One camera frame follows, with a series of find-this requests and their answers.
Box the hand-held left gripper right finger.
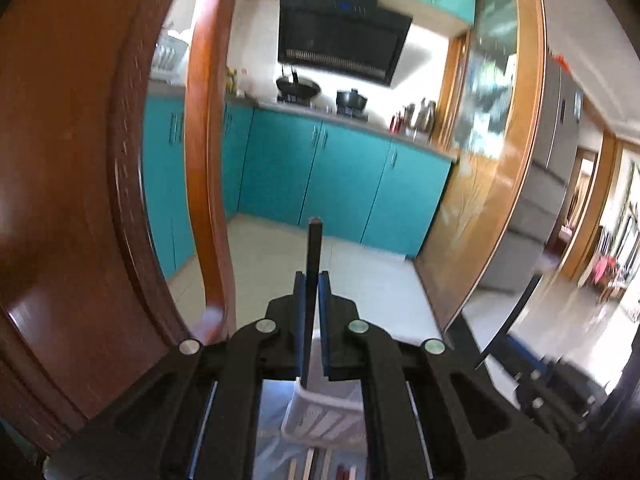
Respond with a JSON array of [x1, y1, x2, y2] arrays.
[[318, 271, 576, 480]]

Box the teal base cabinets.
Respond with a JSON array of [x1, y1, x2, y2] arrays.
[[142, 95, 454, 279]]

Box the pink cloth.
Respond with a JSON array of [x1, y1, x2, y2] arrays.
[[589, 254, 622, 288]]

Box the steel kettle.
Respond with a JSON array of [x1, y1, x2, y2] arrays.
[[410, 99, 437, 134]]

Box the grey refrigerator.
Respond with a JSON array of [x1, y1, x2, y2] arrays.
[[477, 55, 586, 295]]

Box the white slotted utensil basket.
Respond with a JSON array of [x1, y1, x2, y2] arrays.
[[280, 335, 365, 453]]

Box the white dish rack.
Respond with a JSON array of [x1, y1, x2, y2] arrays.
[[151, 30, 192, 82]]

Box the black cooking pot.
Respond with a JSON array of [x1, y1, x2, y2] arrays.
[[336, 88, 370, 114]]

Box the black chopstick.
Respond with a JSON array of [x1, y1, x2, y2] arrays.
[[477, 274, 543, 367], [298, 216, 324, 391]]

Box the black wok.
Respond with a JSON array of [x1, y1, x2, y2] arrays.
[[276, 71, 321, 102]]

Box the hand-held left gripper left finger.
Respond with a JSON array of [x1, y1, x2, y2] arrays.
[[45, 271, 307, 480]]

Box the brown wooden chair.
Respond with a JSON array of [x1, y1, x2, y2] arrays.
[[0, 0, 243, 456]]

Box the wood framed glass sliding door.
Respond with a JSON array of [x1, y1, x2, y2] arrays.
[[414, 0, 547, 332]]

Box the black range hood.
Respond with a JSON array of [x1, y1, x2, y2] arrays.
[[277, 0, 413, 87]]

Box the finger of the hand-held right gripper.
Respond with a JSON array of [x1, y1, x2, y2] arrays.
[[502, 335, 558, 386]]

